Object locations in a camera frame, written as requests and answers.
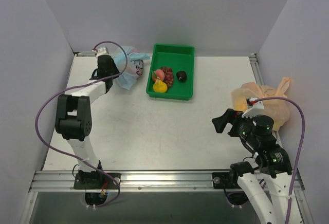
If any dark purple fruit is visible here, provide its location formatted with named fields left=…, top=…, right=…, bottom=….
left=176, top=70, right=187, bottom=82

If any blue printed plastic bag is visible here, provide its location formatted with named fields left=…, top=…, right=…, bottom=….
left=113, top=46, right=150, bottom=90

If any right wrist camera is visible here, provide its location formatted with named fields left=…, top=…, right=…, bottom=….
left=242, top=97, right=264, bottom=118

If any peach fruit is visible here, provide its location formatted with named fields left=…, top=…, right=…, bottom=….
left=151, top=69, right=165, bottom=82

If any aluminium front rail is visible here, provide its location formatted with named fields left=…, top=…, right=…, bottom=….
left=28, top=170, right=305, bottom=193

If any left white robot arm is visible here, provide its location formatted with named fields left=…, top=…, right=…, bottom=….
left=55, top=54, right=119, bottom=190

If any yellow pear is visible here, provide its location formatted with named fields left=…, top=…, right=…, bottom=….
left=153, top=79, right=168, bottom=93

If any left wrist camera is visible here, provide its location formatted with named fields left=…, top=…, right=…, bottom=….
left=93, top=46, right=109, bottom=57

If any green plastic tray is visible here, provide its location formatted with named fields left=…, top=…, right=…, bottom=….
left=146, top=44, right=195, bottom=101

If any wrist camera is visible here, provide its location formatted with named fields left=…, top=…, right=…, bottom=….
left=93, top=46, right=109, bottom=57
left=242, top=97, right=264, bottom=118

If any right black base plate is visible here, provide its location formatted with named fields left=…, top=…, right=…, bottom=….
left=212, top=172, right=240, bottom=190

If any red grape bunch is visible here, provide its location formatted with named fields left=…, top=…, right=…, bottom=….
left=160, top=66, right=174, bottom=88

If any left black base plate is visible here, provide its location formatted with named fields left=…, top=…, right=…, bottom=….
left=73, top=170, right=118, bottom=190

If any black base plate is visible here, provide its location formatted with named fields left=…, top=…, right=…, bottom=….
left=212, top=172, right=240, bottom=190
left=73, top=170, right=118, bottom=190

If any orange plastic bag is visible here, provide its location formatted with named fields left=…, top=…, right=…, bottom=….
left=231, top=77, right=291, bottom=132

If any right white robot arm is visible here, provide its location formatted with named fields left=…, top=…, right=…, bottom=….
left=212, top=108, right=293, bottom=223

